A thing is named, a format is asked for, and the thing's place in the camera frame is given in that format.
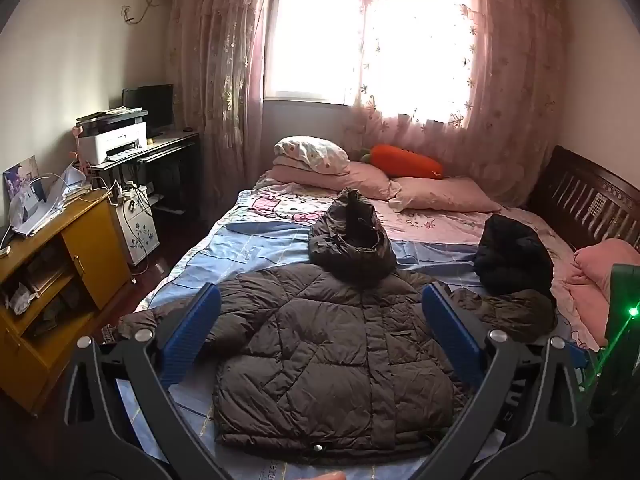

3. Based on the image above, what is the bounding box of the brown puffer jacket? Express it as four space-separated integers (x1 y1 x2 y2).
116 187 558 461

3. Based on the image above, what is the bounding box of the pink lace curtain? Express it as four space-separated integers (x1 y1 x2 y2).
345 0 568 208
167 0 286 211

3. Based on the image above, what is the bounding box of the white printer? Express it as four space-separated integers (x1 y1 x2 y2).
76 108 149 165

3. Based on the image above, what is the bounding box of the yellow wooden cabinet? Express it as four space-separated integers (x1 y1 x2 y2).
0 190 133 416

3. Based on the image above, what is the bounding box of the dark wooden headboard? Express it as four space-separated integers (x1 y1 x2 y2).
530 145 640 266

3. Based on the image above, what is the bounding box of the black computer desk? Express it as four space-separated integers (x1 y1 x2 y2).
90 132 201 221

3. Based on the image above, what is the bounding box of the orange carrot plush toy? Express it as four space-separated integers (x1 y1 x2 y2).
361 144 445 180

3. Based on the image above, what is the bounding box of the pink desk lamp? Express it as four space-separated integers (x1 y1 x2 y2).
71 127 93 178

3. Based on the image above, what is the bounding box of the pile of papers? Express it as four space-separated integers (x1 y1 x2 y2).
9 165 93 237

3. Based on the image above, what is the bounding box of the white floral pillow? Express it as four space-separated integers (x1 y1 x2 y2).
273 136 351 176

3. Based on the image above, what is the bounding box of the photo frame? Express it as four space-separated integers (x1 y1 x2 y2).
2 155 41 206

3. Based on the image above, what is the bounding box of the white floral drawer cabinet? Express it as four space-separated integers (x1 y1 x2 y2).
116 185 161 266

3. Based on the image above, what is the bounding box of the black computer monitor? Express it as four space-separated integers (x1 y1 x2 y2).
122 84 174 137

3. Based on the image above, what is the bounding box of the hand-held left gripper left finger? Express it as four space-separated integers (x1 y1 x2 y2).
59 282 236 480

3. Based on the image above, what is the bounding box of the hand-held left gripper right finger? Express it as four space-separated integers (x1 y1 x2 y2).
415 282 593 480

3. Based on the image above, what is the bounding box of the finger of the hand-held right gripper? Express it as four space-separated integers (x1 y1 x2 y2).
566 339 601 392

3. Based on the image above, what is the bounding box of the black jacket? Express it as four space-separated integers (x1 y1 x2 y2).
472 213 556 306

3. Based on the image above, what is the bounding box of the pink blanket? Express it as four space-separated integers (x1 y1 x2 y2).
572 238 640 353

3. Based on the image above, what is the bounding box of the bright window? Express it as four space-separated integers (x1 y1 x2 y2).
262 0 476 106

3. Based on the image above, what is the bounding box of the bed with patterned sheet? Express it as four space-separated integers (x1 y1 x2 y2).
120 185 601 480

